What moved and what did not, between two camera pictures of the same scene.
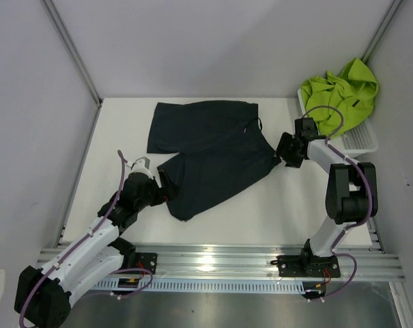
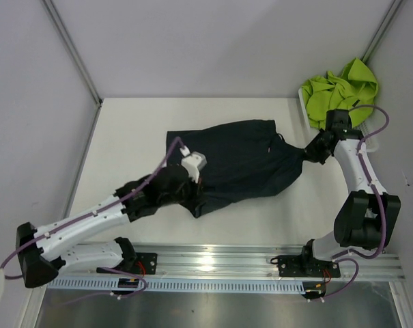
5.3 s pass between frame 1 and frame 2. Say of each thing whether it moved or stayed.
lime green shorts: stayed
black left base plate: stayed
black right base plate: stayed
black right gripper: moved
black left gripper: moved
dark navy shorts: moved
